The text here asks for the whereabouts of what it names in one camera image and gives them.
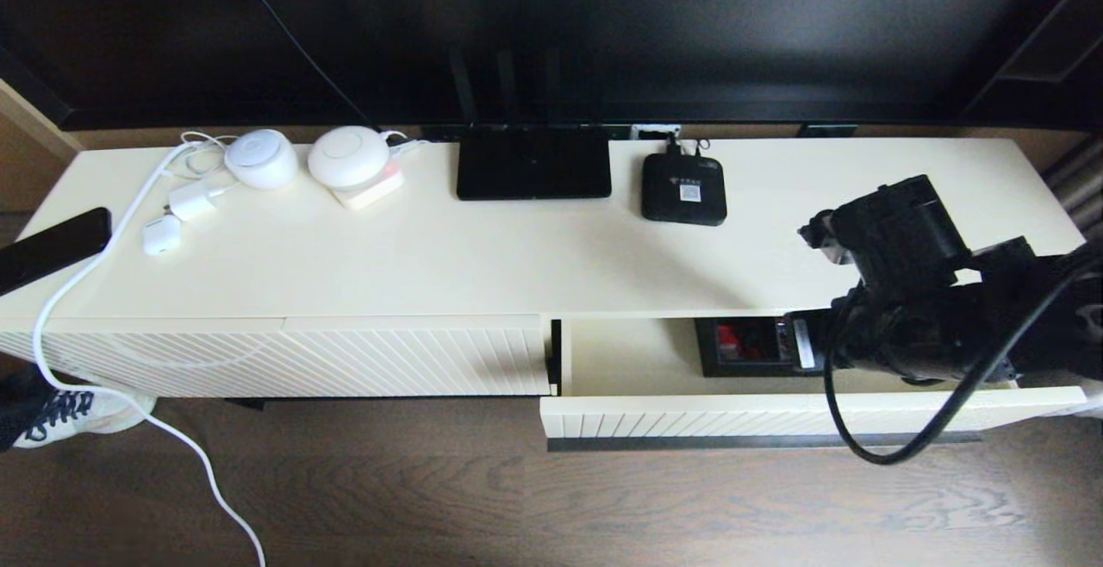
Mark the black organizer box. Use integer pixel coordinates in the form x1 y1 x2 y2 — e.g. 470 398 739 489
695 315 819 378

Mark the cream fluted drawer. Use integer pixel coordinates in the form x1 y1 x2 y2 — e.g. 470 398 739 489
539 317 1091 440

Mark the white ribbed cabinet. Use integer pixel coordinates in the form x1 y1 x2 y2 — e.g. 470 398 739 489
0 136 1103 413

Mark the dark red-blue packet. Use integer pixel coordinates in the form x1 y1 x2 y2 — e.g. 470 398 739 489
770 321 799 366

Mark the red packet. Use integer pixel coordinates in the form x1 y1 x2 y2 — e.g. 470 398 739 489
715 321 763 361

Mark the black set-top box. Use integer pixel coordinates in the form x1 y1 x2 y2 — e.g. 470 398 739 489
640 152 729 227

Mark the black side shelf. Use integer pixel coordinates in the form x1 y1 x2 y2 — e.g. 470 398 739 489
961 0 1103 132

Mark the black television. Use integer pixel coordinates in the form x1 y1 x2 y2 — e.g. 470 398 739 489
0 0 1083 131

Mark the black router with antennas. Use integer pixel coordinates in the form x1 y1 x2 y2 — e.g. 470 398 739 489
446 44 614 202

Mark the cream fluted cabinet front panel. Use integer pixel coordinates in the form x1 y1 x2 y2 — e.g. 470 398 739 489
284 315 552 398
0 319 287 398

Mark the white pink square base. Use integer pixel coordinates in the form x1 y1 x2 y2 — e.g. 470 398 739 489
331 162 407 212

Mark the white round dome device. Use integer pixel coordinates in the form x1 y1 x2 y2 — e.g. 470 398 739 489
307 125 392 190

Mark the small white round speaker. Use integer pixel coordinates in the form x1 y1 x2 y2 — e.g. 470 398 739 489
223 128 300 191

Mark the white charger adapter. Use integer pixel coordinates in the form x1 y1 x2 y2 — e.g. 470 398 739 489
167 183 219 224

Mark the small white charger cube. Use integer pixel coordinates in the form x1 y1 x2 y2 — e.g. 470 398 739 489
140 215 184 258

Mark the white sneaker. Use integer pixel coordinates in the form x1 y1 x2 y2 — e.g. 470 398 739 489
13 388 156 450

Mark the black smartphone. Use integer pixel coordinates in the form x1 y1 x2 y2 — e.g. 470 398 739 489
0 207 114 297

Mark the dark trouser leg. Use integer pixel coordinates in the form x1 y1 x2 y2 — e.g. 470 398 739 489
0 369 53 452

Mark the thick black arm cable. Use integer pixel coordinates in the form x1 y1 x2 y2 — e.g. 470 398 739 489
823 244 1103 466

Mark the white cable with connector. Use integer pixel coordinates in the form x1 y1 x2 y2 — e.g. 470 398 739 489
383 129 430 160

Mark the thin white charging cable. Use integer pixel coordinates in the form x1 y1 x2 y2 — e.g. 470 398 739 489
160 130 242 216

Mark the thick white power cable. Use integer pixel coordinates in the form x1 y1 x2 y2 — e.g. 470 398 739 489
31 140 266 567

